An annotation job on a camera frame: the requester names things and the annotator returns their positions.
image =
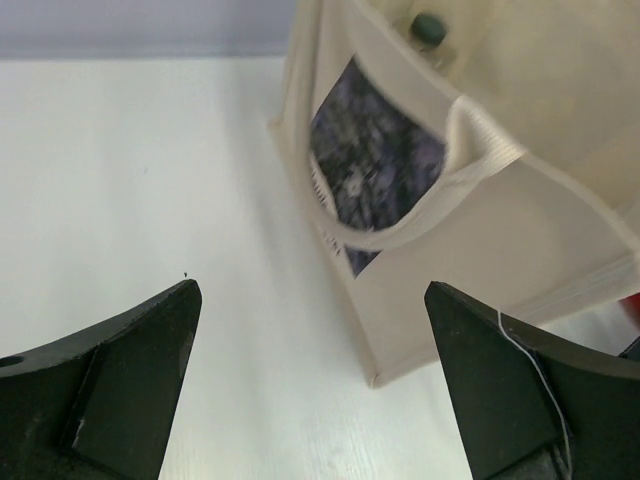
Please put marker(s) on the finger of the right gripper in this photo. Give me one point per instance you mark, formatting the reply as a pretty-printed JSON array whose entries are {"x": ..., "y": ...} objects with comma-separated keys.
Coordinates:
[{"x": 632, "y": 351}]

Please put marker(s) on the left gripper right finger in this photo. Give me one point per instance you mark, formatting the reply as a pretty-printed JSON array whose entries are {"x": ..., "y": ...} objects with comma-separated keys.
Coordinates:
[{"x": 529, "y": 404}]

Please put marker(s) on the beige canvas tote bag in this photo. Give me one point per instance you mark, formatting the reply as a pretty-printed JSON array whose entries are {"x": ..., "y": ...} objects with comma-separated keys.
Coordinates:
[{"x": 513, "y": 174}]

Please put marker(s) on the clear square bottle black cap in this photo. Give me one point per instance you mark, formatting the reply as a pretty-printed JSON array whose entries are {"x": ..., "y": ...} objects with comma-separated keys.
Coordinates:
[{"x": 429, "y": 36}]

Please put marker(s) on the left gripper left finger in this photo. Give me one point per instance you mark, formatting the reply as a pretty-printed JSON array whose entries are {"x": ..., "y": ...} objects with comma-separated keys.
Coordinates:
[{"x": 100, "y": 403}]

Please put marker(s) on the red bottle white label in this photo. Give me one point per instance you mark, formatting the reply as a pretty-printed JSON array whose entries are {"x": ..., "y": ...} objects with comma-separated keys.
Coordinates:
[{"x": 631, "y": 305}]

